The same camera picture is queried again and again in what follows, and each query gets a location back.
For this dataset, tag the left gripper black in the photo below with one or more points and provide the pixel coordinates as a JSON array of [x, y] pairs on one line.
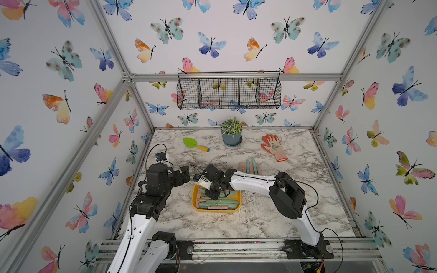
[[179, 181]]

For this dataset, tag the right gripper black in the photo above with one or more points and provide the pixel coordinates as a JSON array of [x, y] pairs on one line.
[[210, 195]]

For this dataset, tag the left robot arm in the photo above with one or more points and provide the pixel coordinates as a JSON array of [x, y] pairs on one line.
[[142, 250]]

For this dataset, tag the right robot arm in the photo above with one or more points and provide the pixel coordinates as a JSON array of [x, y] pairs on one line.
[[288, 197]]

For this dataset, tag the yellow storage box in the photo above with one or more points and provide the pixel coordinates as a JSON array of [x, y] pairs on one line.
[[228, 202]]

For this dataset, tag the pink ceramic knife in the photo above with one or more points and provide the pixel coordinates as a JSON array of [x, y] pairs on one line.
[[251, 167]]

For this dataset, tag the green yellow toy trowel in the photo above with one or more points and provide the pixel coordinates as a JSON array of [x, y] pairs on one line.
[[192, 143]]

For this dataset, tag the potted green plant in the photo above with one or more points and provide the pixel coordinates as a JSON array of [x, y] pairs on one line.
[[231, 131]]

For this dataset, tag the red white garden glove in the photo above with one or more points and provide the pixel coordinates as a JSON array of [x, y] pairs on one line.
[[272, 145]]

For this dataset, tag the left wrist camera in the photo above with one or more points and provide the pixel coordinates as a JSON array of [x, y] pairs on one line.
[[161, 157]]

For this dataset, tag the black wire wall basket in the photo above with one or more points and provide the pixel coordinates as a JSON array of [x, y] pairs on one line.
[[228, 90]]

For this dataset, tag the aluminium front rail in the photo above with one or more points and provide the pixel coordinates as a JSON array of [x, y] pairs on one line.
[[276, 250]]

